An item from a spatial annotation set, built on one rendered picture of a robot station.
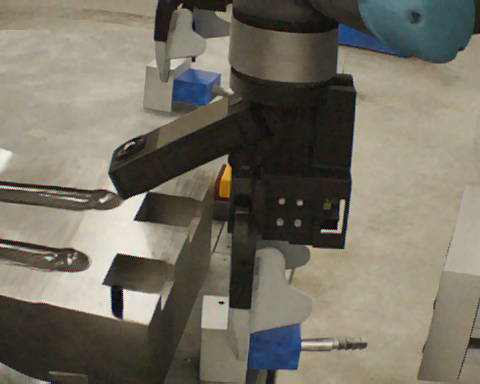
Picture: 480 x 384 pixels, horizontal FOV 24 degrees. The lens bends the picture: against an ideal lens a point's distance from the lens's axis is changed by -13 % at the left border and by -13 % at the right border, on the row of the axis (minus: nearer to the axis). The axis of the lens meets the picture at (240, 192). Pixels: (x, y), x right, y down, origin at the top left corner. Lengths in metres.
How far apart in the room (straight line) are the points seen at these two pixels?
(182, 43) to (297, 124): 0.53
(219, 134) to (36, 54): 0.82
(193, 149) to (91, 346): 0.16
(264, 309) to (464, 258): 0.20
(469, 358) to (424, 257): 2.12
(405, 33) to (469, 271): 0.15
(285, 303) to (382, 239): 2.05
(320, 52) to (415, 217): 2.25
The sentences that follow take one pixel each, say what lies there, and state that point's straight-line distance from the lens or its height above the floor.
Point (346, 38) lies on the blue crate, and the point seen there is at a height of 0.03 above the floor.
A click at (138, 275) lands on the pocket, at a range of 0.94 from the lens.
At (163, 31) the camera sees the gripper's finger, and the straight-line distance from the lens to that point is 1.37.
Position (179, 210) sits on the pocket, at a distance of 1.03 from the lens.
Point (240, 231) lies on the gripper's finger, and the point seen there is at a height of 0.95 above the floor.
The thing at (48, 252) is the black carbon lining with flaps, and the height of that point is 0.88.
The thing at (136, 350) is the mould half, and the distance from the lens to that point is 0.87.
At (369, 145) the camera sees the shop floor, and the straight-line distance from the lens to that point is 3.43.
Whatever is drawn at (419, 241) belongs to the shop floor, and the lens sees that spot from 2.95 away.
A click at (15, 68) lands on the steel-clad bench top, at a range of 1.60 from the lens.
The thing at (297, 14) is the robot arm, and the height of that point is 1.10.
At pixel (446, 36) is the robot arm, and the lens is 0.73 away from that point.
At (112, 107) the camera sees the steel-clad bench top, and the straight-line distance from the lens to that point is 1.44.
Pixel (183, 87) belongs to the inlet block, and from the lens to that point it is 1.41.
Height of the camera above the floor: 1.34
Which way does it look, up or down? 26 degrees down
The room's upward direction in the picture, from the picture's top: 4 degrees clockwise
